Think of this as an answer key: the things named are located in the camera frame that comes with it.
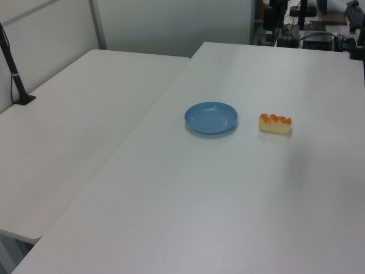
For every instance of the bread with orange glazed crust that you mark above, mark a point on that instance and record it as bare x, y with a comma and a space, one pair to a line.
275, 125

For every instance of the blue round plate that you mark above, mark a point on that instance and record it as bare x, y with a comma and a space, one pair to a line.
211, 118

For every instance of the white side table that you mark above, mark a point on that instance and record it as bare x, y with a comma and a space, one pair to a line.
71, 128

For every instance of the black electronics box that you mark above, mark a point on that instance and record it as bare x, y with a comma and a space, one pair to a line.
269, 17

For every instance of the black flat device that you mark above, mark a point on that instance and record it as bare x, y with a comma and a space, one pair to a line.
318, 42

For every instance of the black upright pole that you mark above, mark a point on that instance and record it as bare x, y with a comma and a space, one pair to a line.
301, 14

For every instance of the brown board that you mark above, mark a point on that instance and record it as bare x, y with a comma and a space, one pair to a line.
333, 19

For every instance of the black clamp stand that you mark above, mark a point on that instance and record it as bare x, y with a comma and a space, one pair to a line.
356, 51

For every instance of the grey metal partition post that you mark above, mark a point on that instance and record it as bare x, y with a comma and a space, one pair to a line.
98, 25

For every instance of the black camera stand pole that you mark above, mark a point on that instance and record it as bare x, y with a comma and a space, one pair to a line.
12, 71

